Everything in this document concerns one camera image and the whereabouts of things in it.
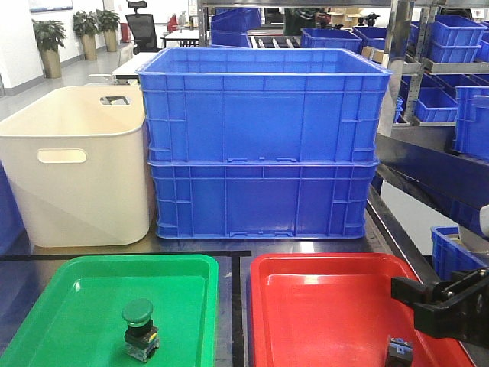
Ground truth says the green mushroom push button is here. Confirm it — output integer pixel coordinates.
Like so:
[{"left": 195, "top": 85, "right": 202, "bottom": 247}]
[{"left": 122, "top": 298, "right": 160, "bottom": 363}]

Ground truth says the cream plastic basket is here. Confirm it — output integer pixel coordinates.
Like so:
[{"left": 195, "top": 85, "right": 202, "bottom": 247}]
[{"left": 1, "top": 86, "right": 154, "bottom": 248}]

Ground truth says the blue stacking crate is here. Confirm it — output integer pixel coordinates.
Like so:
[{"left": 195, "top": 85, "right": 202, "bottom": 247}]
[
  {"left": 138, "top": 48, "right": 391, "bottom": 163},
  {"left": 149, "top": 160, "right": 378, "bottom": 239}
]

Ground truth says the potted plant left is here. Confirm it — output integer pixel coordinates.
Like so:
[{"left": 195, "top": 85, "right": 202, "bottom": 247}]
[{"left": 31, "top": 19, "right": 66, "bottom": 79}]

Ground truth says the red plastic tray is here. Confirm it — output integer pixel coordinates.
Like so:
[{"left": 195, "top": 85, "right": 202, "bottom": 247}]
[{"left": 250, "top": 253, "right": 472, "bottom": 366}]

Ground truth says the blue bin right shelf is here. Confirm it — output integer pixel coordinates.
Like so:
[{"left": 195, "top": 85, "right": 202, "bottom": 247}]
[{"left": 414, "top": 87, "right": 458, "bottom": 122}]

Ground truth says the potted plant right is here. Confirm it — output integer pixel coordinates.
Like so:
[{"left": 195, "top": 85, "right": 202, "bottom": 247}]
[{"left": 96, "top": 9, "right": 119, "bottom": 52}]

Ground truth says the blue bin lower right floor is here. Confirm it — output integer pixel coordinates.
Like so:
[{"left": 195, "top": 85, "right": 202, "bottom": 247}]
[{"left": 431, "top": 226, "right": 488, "bottom": 281}]

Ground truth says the potted plant middle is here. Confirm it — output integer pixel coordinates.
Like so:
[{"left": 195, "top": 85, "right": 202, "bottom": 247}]
[{"left": 72, "top": 11, "right": 99, "bottom": 61}]

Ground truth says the lower blue stacking crate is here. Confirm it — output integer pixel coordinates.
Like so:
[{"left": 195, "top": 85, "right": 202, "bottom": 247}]
[{"left": 149, "top": 160, "right": 378, "bottom": 239}]

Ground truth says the black office chair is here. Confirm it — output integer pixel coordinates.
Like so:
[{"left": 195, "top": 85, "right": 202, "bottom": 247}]
[{"left": 125, "top": 1, "right": 160, "bottom": 55}]

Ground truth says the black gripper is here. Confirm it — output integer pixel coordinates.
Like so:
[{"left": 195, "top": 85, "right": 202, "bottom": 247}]
[{"left": 391, "top": 268, "right": 488, "bottom": 349}]

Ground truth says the upper blue stacking crate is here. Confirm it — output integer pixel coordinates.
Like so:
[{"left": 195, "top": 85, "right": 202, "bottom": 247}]
[{"left": 138, "top": 48, "right": 391, "bottom": 163}]

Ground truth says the green plastic tray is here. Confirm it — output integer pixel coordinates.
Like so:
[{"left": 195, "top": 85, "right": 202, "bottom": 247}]
[{"left": 1, "top": 255, "right": 219, "bottom": 366}]

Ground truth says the potted plant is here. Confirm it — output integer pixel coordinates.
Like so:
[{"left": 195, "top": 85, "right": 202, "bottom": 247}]
[
  {"left": 72, "top": 11, "right": 99, "bottom": 61},
  {"left": 31, "top": 19, "right": 66, "bottom": 79},
  {"left": 96, "top": 9, "right": 119, "bottom": 52}
]

